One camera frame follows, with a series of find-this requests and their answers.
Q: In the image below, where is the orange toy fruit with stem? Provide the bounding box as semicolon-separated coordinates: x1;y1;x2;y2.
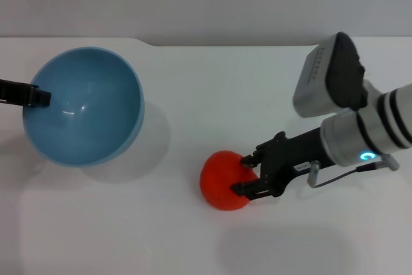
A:
199;150;260;213

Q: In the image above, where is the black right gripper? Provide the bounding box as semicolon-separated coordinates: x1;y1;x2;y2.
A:
230;126;336;200

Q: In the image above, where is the blue bowl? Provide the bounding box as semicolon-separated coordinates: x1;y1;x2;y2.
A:
22;46;146;168

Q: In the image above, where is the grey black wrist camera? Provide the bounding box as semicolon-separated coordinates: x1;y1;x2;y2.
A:
292;32;370;119

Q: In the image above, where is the grey wrist cable with plugs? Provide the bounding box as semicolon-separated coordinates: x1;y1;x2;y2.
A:
307;155;400;189

